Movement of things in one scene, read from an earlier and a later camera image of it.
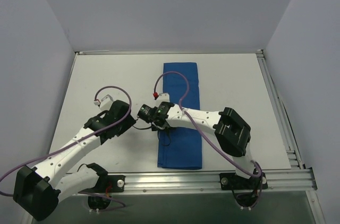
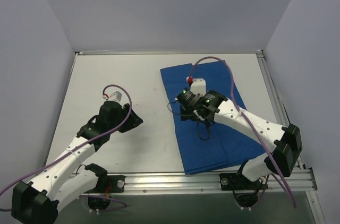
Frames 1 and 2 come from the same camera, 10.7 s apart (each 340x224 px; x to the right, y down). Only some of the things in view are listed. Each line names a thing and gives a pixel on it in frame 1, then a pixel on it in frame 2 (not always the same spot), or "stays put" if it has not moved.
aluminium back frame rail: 189,52 stays put
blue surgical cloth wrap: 179,148 -> 228,146
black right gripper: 157,122 -> 184,105
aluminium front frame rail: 158,183 stays put
